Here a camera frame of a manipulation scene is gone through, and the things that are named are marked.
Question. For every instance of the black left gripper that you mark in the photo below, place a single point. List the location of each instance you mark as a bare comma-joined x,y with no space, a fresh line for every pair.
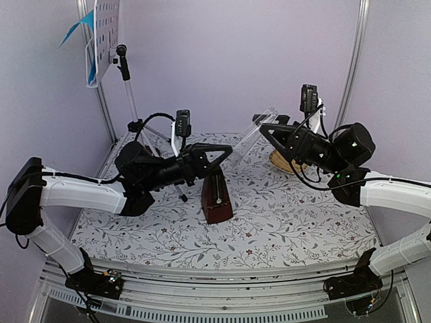
193,162

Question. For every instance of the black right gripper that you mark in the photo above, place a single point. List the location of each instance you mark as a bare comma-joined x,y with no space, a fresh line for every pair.
300,142

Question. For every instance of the clear plastic metronome cover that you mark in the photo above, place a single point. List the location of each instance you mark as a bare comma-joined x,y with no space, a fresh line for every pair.
245,141

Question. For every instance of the dark red wooden metronome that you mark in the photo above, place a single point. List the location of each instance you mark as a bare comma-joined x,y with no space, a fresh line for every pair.
215,199

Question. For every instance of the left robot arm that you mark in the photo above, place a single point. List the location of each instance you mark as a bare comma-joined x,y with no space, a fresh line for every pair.
140,173

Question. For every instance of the woven bamboo tray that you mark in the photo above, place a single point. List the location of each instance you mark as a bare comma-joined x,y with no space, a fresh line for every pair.
281,164

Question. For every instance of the floral table cloth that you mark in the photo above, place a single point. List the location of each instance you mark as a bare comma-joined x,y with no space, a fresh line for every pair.
277,222

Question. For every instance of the white tripod music stand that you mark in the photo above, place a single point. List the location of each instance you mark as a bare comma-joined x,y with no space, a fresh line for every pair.
109,52

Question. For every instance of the white blue sheet music booklet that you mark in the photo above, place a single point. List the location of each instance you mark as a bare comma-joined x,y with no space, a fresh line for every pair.
86,23

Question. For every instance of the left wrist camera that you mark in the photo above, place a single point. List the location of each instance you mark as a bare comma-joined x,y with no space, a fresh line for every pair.
183,123

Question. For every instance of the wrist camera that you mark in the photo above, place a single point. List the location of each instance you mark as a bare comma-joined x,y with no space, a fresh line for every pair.
308,98
183,123

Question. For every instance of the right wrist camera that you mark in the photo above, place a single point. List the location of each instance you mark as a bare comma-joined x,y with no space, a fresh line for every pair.
308,98

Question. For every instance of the right aluminium frame post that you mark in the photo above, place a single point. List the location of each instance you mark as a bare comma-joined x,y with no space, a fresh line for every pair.
361,25

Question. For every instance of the aluminium frame post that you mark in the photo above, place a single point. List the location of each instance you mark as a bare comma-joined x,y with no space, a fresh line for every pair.
82,10
361,25

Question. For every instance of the aluminium front rail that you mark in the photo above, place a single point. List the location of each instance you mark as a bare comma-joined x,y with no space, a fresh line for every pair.
162,294

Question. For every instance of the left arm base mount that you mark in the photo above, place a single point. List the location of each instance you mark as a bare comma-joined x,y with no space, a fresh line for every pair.
91,283

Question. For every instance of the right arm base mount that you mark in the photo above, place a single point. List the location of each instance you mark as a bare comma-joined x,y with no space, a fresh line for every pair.
354,284

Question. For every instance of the left aluminium frame post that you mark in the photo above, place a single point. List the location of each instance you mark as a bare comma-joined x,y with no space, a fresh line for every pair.
82,10

